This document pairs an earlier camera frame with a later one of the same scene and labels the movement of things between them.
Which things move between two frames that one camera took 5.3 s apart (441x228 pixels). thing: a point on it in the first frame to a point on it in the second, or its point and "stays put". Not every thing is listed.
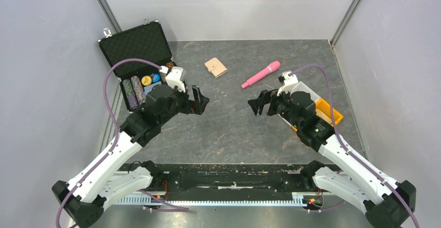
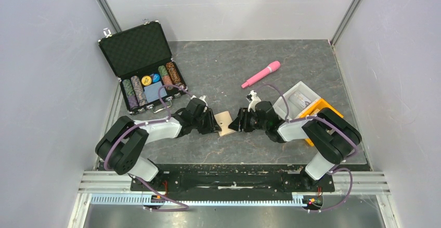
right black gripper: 263,98 to 246,114
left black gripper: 197,107 to 212,126
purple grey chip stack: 139,89 stays put
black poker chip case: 145,41 stays put
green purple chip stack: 131,93 stays put
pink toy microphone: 272,67 stays put
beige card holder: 216,67 to 223,119
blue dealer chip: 156,78 stays put
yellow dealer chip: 146,80 stays put
